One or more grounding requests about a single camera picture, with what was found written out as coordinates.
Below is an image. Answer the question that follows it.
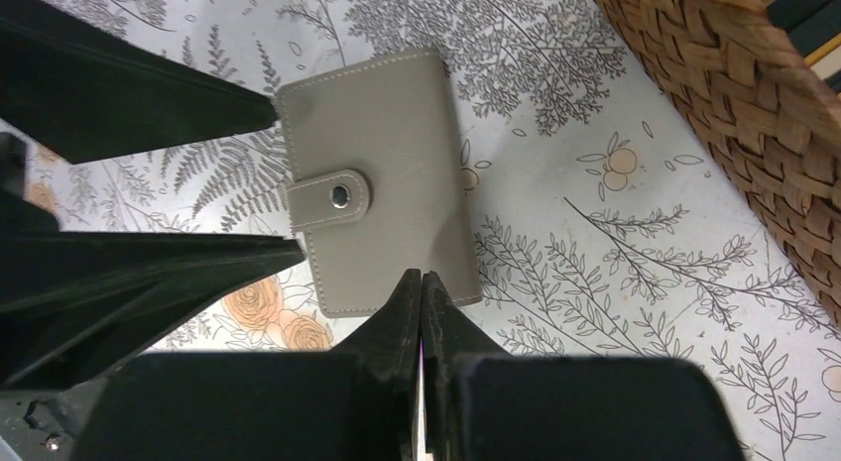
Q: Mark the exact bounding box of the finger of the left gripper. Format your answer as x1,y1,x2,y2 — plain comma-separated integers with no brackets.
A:
1,232,303,391
1,0,277,164

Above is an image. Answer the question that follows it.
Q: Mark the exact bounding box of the brown wicker divided basket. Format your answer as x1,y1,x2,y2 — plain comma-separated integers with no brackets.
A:
594,0,840,320

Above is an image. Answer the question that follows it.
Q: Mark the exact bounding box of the grey leather card holder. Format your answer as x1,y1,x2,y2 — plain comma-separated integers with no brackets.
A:
277,49,482,318

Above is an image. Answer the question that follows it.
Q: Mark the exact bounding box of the floral patterned table mat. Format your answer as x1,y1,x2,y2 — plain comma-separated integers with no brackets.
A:
43,0,840,460

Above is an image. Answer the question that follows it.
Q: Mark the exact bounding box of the cards stack in basket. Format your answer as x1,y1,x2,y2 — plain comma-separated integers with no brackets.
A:
767,0,840,95

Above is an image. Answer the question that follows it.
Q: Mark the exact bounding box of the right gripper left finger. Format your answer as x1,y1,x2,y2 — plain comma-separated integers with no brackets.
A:
333,269,421,460

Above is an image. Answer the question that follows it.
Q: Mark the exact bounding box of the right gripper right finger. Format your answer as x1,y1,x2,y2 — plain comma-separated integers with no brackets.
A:
420,272,512,460

